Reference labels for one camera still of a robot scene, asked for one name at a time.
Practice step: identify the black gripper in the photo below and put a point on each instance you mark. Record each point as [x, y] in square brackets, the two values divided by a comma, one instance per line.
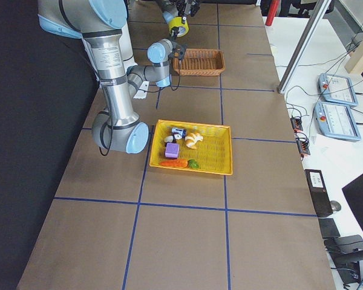
[173, 42]
[184, 12]

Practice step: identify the yellow packing tape roll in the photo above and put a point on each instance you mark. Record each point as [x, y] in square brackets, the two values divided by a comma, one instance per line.
[177, 22]

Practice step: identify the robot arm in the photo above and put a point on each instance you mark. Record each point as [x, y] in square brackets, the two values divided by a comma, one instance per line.
[103, 28]
[168, 9]

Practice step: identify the brown wicker basket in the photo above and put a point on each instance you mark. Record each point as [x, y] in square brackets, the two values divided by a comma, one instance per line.
[200, 62]

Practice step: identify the yellow woven plastic basket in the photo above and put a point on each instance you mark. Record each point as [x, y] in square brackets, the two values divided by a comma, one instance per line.
[213, 154]

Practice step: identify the red cylinder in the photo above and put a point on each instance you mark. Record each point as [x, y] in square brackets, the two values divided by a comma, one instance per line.
[272, 12]

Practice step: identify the small dark can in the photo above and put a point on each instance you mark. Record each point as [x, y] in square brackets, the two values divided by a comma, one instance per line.
[179, 133]

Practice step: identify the panda figurine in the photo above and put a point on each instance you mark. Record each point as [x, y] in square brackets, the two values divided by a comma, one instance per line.
[172, 138]

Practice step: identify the toy croissant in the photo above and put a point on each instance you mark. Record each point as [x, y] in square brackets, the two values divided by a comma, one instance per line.
[191, 139]

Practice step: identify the purple foam cube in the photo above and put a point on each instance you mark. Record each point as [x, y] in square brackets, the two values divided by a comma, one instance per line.
[172, 150]

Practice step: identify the toy carrot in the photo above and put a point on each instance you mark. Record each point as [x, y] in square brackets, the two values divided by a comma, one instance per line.
[181, 163]

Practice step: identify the upper orange connector block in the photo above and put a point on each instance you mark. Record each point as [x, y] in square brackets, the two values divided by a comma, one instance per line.
[296, 124]

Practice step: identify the orange connector block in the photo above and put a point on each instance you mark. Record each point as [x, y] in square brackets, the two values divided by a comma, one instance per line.
[296, 124]
[303, 146]

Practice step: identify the upper teach pendant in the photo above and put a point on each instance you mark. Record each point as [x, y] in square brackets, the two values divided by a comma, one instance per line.
[337, 89]

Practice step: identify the teach pendant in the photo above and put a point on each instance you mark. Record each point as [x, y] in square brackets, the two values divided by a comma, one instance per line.
[336, 121]
[337, 89]

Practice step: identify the lower orange connector block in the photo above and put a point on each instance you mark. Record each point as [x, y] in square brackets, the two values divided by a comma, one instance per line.
[303, 146]

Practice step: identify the lower teach pendant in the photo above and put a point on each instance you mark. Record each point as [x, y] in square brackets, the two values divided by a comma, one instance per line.
[336, 121]

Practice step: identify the black power box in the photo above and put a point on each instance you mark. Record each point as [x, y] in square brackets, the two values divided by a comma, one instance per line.
[318, 192]

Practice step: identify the black monitor stand base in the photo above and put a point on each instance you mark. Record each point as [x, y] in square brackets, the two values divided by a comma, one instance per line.
[347, 256]

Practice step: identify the white pedestal column base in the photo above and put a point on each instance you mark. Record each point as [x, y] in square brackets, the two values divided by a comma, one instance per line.
[128, 60]

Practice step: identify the aluminium frame post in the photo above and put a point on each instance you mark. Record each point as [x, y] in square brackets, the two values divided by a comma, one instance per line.
[318, 14]

